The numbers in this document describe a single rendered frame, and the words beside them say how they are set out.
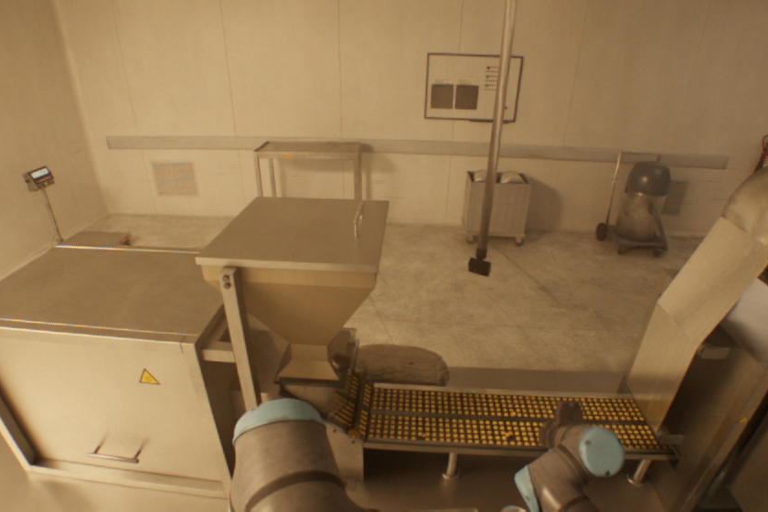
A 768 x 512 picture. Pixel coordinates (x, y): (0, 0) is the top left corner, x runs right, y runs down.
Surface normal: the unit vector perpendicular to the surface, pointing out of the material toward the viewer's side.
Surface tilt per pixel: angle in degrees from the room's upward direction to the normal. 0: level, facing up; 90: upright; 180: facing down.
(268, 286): 114
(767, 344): 0
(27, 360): 90
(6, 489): 0
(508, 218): 90
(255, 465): 37
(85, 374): 90
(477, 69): 90
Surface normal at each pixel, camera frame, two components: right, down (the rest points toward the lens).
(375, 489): 0.01, -0.89
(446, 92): -0.07, 0.46
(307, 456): 0.39, -0.87
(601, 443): 0.04, -0.35
